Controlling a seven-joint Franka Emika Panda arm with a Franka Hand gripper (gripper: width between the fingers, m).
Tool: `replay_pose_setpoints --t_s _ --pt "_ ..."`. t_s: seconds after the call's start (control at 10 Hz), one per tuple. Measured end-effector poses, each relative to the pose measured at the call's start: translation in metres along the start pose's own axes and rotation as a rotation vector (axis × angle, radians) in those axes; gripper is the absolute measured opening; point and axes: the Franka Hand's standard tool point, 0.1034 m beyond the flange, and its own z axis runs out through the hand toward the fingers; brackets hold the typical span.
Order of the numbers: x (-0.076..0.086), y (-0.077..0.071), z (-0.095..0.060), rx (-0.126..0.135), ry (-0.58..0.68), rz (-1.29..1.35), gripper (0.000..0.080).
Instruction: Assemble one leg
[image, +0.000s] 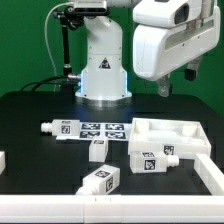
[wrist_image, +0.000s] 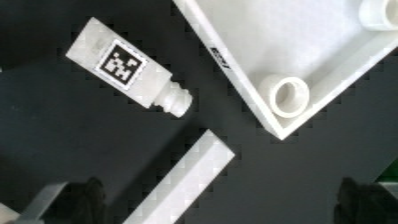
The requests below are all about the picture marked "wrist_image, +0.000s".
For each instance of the white square tabletop tray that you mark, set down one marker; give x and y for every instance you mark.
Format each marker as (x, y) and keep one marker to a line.
(295, 47)

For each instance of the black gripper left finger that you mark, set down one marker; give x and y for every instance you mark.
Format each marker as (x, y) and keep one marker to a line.
(66, 204)

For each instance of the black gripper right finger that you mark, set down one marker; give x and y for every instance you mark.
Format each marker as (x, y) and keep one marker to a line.
(366, 203)

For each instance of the white table leg with tag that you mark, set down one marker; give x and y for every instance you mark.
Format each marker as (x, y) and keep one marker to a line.
(121, 65)

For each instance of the white obstacle wall bar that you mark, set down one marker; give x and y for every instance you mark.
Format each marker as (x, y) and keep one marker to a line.
(185, 182)

